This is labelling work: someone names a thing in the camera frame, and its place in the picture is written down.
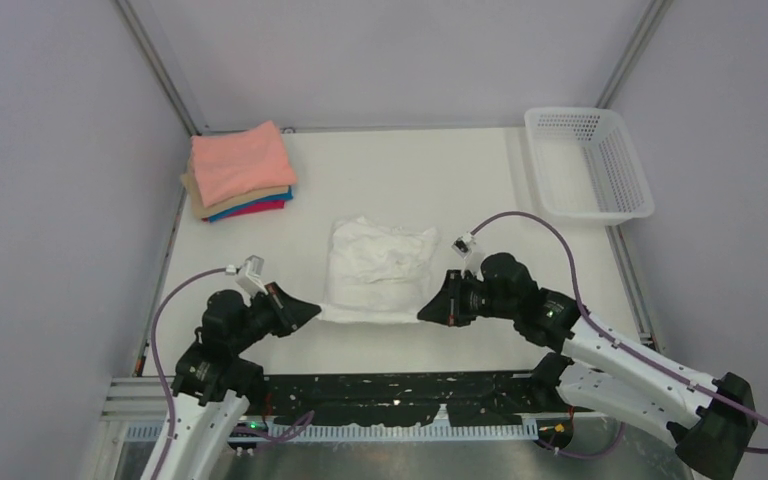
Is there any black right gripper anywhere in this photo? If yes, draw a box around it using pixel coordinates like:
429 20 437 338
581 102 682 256
418 269 518 327

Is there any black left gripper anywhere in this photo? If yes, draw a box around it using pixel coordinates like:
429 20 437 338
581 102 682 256
231 280 320 352

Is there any white printed t-shirt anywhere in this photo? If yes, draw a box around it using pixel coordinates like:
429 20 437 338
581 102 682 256
319 216 439 325

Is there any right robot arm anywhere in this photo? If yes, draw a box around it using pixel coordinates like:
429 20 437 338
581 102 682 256
417 253 758 479

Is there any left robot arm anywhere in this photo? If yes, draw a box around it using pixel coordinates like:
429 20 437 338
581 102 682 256
142 283 322 479

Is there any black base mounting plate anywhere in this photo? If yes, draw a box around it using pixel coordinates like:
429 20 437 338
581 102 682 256
247 370 570 427

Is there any folded magenta t-shirt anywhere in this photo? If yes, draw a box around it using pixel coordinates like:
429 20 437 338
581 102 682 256
224 199 286 218

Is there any folded pink t-shirt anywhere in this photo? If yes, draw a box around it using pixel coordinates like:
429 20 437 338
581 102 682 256
190 121 297 206

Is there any folded tan t-shirt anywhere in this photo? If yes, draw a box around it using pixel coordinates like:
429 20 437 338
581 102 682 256
180 166 292 221

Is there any white plastic laundry basket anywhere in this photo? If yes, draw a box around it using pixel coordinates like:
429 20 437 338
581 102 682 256
524 107 655 226

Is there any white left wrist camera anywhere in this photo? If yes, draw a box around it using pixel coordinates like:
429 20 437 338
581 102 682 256
224 255 268 297

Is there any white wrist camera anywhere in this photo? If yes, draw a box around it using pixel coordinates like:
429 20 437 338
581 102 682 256
452 232 485 275
224 255 268 297

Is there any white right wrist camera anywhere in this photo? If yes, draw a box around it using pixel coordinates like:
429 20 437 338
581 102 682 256
452 232 485 275

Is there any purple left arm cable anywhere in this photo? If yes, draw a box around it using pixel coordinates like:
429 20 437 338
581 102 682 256
148 267 316 480

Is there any white slotted cable duct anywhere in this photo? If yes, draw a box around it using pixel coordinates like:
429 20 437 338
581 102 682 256
124 419 539 444

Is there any aluminium frame rail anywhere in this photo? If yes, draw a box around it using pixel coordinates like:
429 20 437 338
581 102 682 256
112 0 201 135

